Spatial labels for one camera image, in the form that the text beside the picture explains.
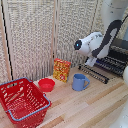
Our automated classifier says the red plastic shopping basket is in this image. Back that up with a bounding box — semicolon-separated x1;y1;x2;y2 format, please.
0;77;52;128

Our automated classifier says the yellow red cereal box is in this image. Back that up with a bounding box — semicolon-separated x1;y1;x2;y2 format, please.
53;57;72;84

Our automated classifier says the wicker folding screen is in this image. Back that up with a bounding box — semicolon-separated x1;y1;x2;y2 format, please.
0;0;128;85

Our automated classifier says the metal oven tray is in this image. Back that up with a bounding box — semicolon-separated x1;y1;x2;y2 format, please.
95;56;126;76

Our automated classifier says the black toaster oven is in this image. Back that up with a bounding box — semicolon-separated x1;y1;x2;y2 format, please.
95;37;128;80

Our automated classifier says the red plastic bowl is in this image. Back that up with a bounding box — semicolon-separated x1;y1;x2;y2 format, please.
37;78;57;93

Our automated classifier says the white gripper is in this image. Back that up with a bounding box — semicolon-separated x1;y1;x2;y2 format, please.
84;55;99;68

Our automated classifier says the blue mug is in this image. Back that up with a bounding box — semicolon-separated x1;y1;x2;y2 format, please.
72;73;91;93

